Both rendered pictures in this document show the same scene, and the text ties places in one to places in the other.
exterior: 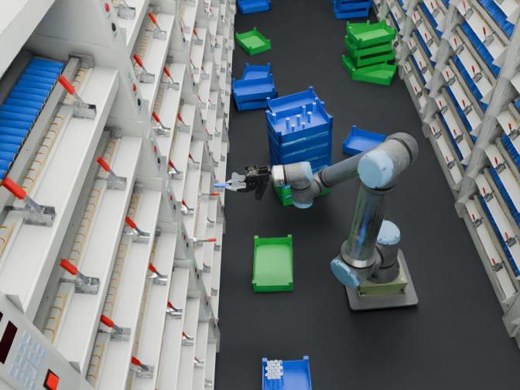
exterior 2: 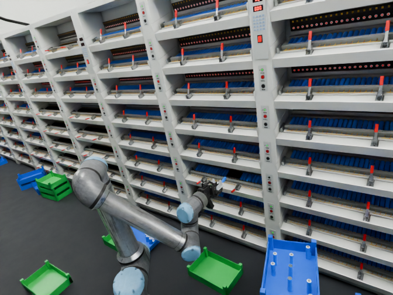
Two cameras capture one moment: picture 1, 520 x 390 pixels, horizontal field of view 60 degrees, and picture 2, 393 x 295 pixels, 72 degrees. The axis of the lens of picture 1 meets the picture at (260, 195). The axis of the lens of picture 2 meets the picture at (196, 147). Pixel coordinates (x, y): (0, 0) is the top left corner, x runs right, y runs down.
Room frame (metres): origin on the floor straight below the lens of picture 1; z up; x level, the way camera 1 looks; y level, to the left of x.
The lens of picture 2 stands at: (2.12, -1.04, 1.45)
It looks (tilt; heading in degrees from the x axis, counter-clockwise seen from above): 23 degrees down; 126
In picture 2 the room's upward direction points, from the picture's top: 10 degrees counter-clockwise
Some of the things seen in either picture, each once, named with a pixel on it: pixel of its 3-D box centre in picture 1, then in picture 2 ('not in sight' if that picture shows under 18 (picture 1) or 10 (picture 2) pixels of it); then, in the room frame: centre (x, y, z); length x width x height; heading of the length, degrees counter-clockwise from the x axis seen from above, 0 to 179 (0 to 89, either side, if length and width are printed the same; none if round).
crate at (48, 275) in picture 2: not in sight; (46, 281); (0.31, -0.58, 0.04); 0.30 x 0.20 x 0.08; 179
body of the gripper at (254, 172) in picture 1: (258, 177); (207, 191); (1.39, -0.01, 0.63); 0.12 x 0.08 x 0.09; 87
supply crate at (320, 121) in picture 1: (299, 120); (290, 270); (1.90, -0.25, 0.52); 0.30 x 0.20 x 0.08; 102
